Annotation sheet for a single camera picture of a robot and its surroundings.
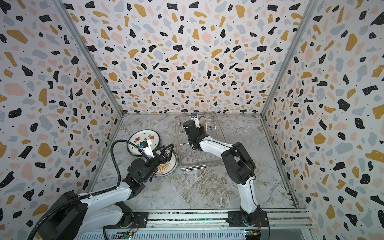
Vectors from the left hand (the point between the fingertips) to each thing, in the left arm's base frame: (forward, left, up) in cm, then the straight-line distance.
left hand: (169, 144), depth 76 cm
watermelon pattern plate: (+22, +25, -22) cm, 40 cm away
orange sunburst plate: (-4, +4, -21) cm, 22 cm away
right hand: (+21, -12, -6) cm, 25 cm away
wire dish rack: (+3, -10, -23) cm, 25 cm away
